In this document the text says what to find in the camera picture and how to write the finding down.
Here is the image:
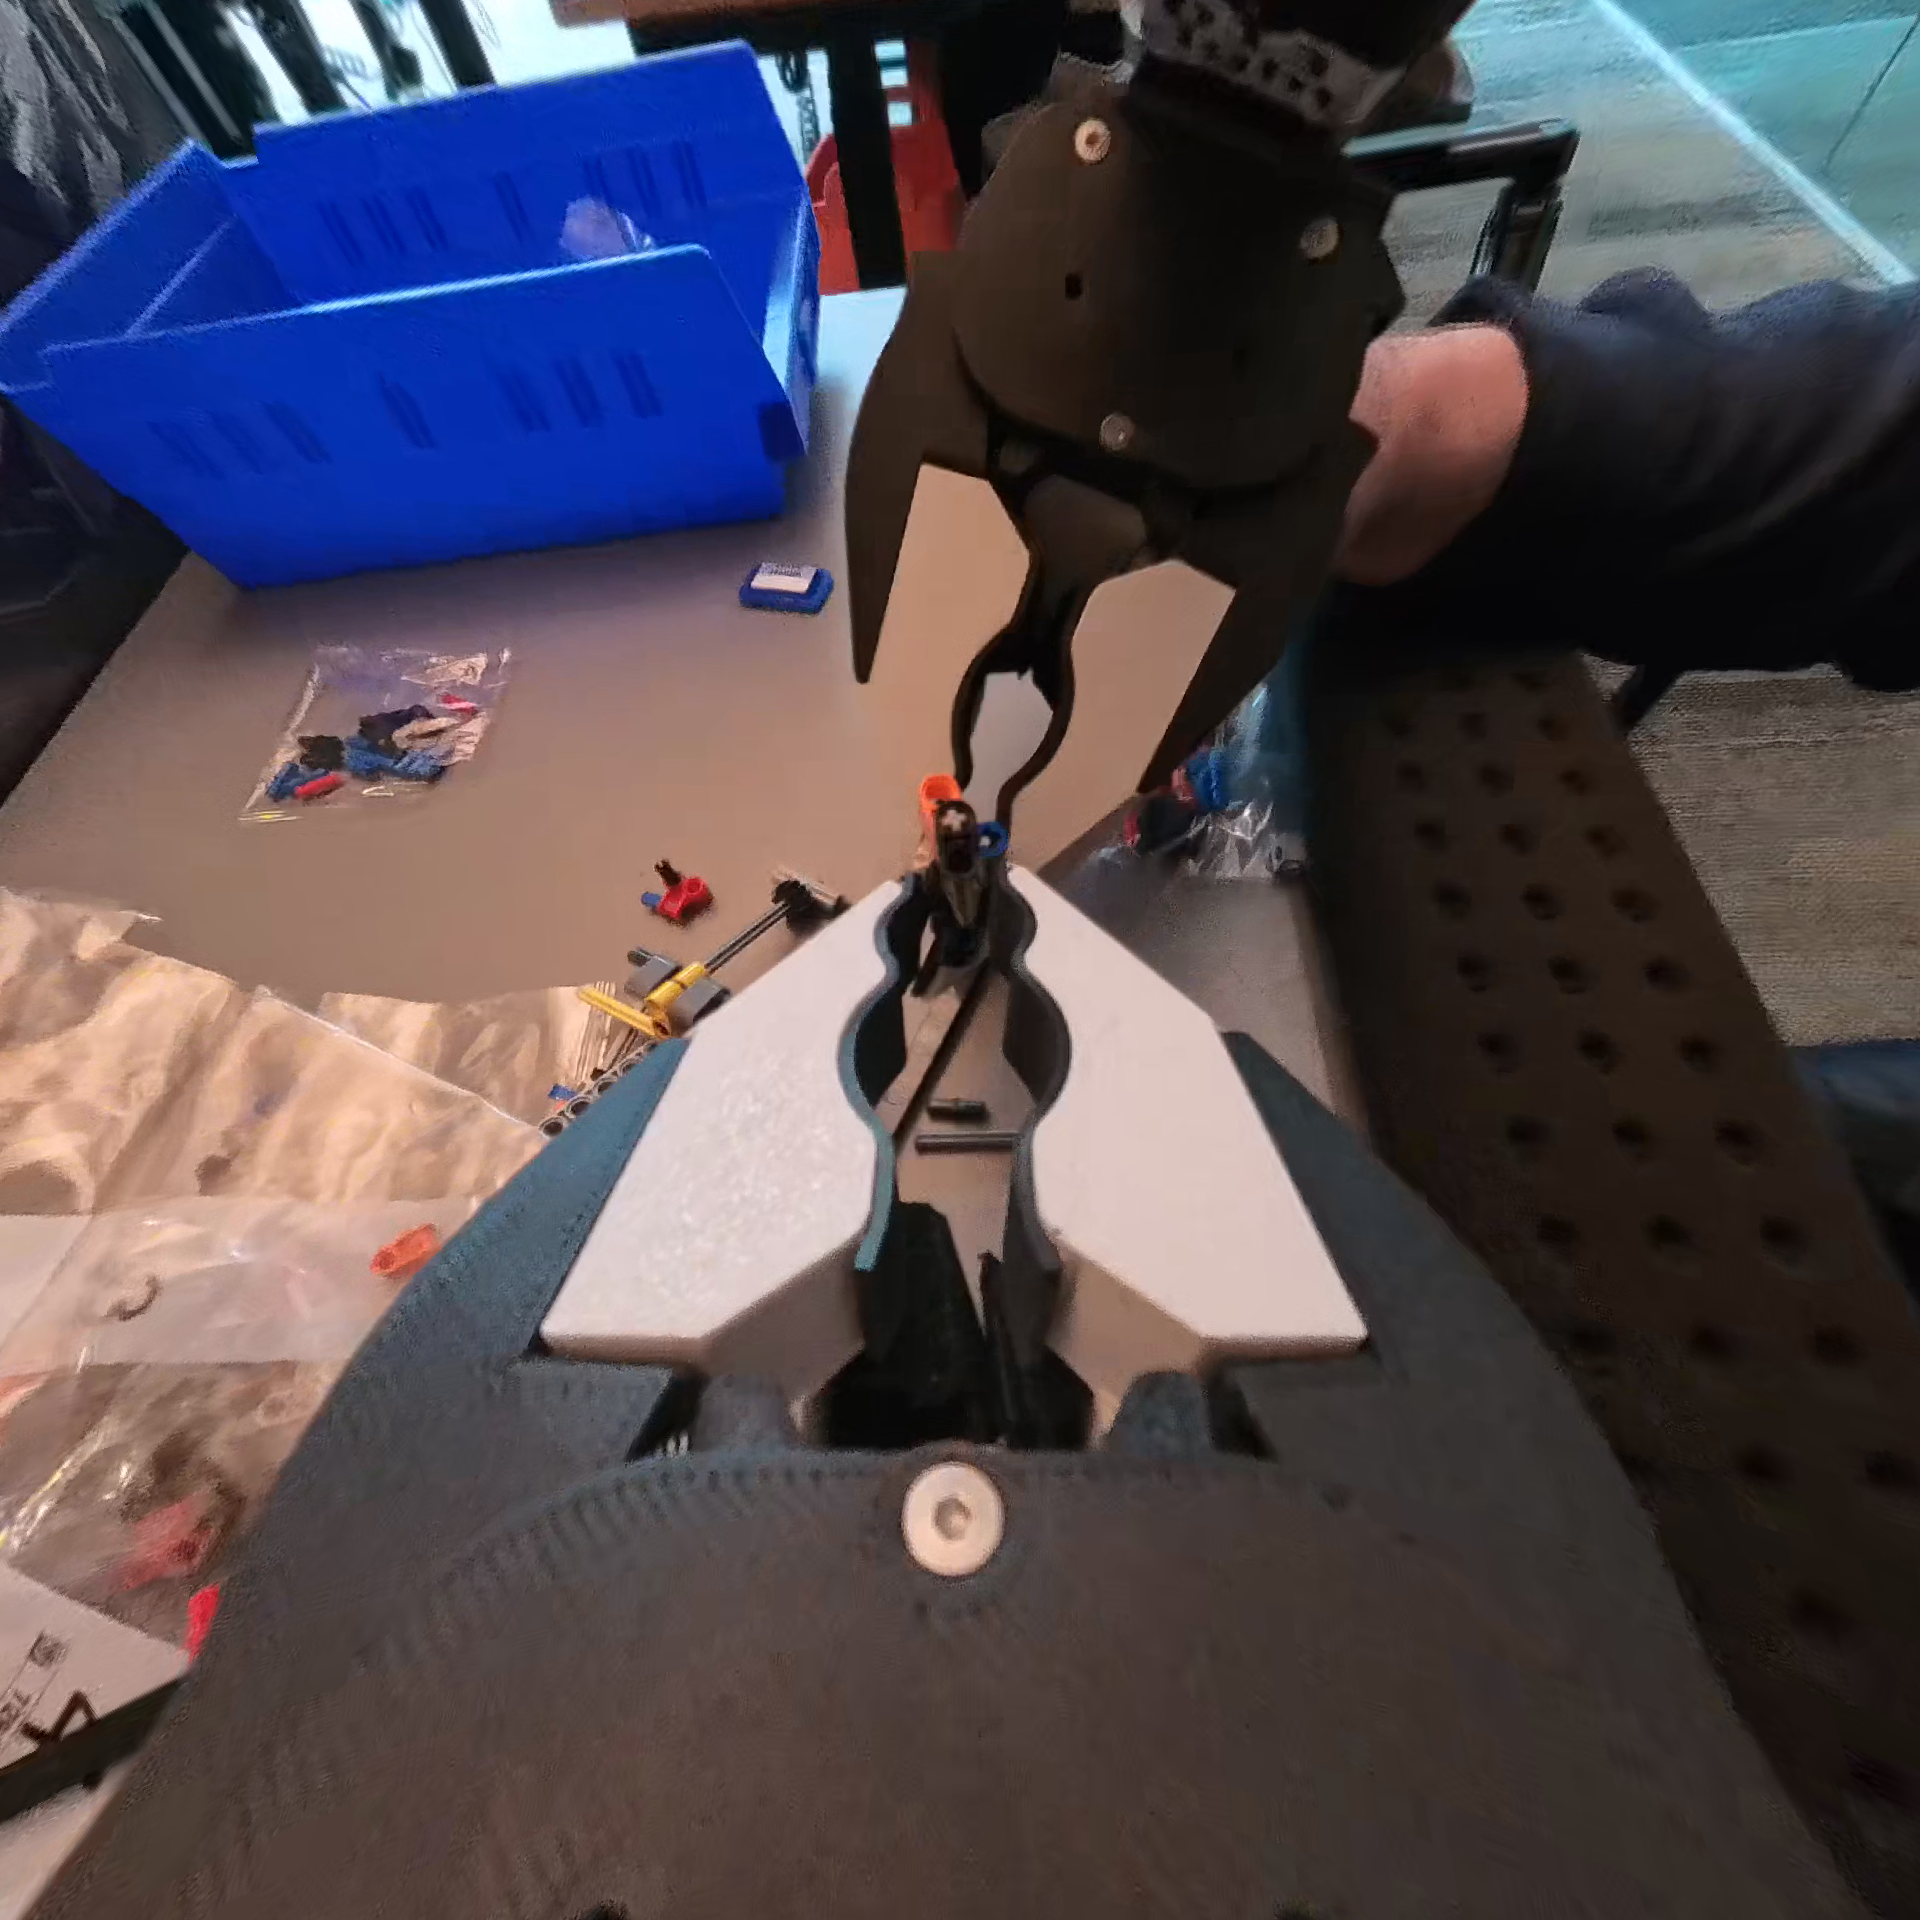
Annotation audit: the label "blue plastic bin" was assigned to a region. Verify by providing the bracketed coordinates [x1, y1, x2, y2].
[0, 42, 822, 590]

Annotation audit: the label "red plastic object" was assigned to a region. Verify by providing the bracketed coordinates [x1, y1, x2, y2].
[806, 81, 968, 289]

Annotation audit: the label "pile of clear plastic bags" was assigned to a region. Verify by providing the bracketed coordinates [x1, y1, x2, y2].
[0, 884, 601, 1862]

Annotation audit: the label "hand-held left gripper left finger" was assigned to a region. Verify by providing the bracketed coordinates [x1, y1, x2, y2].
[538, 877, 917, 1445]

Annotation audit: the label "small bag blue lego pieces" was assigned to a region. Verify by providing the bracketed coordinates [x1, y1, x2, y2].
[239, 644, 510, 823]

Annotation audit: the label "person's right forearm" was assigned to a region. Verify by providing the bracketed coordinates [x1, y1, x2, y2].
[1424, 269, 1920, 692]

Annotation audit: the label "yellow grey lego assembly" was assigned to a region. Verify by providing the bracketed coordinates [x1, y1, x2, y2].
[538, 945, 736, 1133]

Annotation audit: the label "bag red blue lego pieces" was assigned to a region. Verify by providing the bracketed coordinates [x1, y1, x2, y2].
[1101, 705, 1314, 878]

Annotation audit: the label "dark perforated board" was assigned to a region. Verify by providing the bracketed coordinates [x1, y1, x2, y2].
[1304, 585, 1920, 1920]

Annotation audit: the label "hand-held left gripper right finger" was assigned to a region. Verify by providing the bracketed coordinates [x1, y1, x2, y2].
[996, 862, 1371, 1454]

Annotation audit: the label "black lego beam red pins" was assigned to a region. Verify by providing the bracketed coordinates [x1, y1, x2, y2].
[0, 1687, 182, 1824]

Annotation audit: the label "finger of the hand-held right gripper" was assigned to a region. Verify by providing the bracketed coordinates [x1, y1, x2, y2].
[989, 570, 1234, 871]
[882, 457, 1044, 819]

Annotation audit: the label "person's right hand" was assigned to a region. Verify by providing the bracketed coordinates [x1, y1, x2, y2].
[1334, 321, 1531, 587]

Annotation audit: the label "long black lego beam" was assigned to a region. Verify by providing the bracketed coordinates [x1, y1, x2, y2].
[876, 960, 1005, 1157]

